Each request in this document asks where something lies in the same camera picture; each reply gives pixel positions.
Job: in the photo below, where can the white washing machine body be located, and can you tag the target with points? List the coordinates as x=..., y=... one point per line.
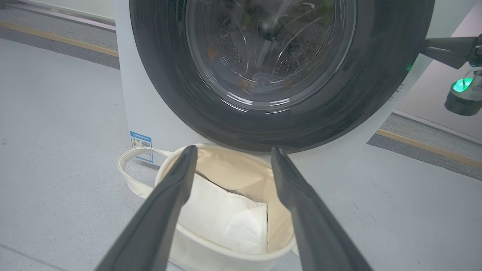
x=150, y=94

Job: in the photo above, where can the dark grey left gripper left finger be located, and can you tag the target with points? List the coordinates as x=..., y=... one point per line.
x=158, y=218

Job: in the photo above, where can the cream canvas laundry basket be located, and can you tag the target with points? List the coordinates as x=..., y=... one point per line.
x=233, y=165

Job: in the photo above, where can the wooden floor edge strip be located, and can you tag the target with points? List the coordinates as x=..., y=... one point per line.
x=429, y=148
x=56, y=37

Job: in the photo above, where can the white folded fabric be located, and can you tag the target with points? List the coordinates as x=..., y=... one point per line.
x=226, y=218

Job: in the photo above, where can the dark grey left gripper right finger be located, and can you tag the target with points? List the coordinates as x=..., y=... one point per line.
x=312, y=226

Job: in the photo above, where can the black round glass washer door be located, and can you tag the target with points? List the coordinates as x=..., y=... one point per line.
x=376, y=94

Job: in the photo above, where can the grey metal window frame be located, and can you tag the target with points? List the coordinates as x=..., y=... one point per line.
x=56, y=15

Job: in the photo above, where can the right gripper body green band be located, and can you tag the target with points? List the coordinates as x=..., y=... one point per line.
x=475, y=75

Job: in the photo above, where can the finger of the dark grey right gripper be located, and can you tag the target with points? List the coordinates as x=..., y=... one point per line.
x=450, y=57
x=452, y=43

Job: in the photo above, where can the blue energy label sticker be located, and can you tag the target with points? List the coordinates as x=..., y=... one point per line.
x=141, y=145

